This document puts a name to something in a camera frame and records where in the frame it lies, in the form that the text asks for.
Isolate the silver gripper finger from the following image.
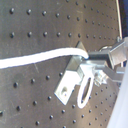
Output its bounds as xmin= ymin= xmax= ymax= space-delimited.
xmin=80 ymin=63 xmax=126 ymax=84
xmin=89 ymin=37 xmax=128 ymax=68

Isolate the white cable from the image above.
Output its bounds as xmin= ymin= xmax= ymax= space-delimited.
xmin=0 ymin=47 xmax=90 ymax=70

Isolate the black perforated breadboard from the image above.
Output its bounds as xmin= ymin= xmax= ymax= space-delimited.
xmin=0 ymin=0 xmax=119 ymax=128

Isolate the silver metal cable clip bracket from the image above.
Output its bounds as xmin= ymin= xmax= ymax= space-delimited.
xmin=54 ymin=40 xmax=88 ymax=105

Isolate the white oval ring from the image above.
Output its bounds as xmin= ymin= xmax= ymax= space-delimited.
xmin=76 ymin=75 xmax=96 ymax=110

